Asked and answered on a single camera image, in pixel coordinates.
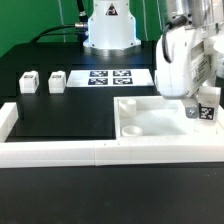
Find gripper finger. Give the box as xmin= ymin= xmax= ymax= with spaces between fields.
xmin=182 ymin=99 xmax=198 ymax=119

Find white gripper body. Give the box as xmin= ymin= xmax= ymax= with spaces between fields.
xmin=155 ymin=20 xmax=215 ymax=99

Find white square table top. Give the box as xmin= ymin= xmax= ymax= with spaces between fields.
xmin=114 ymin=96 xmax=224 ymax=138

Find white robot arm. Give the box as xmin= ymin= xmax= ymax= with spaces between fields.
xmin=84 ymin=0 xmax=224 ymax=121

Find white marker sheet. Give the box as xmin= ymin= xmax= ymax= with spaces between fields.
xmin=66 ymin=69 xmax=154 ymax=88

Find white U-shaped obstacle fence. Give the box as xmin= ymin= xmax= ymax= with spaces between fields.
xmin=0 ymin=103 xmax=224 ymax=168

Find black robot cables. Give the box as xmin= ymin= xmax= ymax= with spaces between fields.
xmin=30 ymin=0 xmax=90 ymax=44

